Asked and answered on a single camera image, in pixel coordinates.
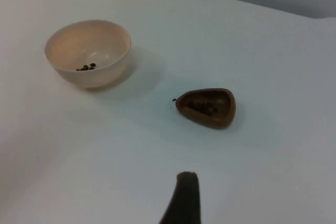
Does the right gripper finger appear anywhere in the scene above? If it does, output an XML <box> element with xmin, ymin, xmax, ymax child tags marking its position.
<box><xmin>159</xmin><ymin>171</ymin><xmax>203</xmax><ymax>224</ymax></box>

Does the dark wooden cup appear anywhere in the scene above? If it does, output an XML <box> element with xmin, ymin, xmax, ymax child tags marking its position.
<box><xmin>174</xmin><ymin>88</ymin><xmax>236</xmax><ymax>130</ymax></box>

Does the pale wooden bowl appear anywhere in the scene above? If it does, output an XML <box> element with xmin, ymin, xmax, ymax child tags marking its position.
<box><xmin>44</xmin><ymin>19</ymin><xmax>132</xmax><ymax>89</ymax></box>

